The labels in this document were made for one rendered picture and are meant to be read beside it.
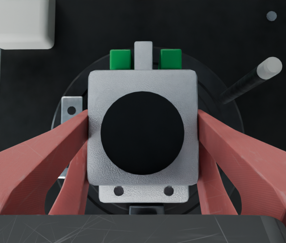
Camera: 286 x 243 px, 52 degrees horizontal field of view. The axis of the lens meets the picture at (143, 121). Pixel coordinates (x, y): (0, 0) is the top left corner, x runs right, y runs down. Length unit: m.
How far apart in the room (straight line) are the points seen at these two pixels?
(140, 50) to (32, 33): 0.10
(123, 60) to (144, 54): 0.01
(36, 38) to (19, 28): 0.01
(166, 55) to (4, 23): 0.13
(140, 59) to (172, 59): 0.02
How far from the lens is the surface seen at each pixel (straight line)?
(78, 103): 0.20
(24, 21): 0.25
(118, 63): 0.17
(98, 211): 0.22
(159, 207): 0.20
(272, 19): 0.27
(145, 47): 0.16
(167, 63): 0.16
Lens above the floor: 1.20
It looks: 85 degrees down
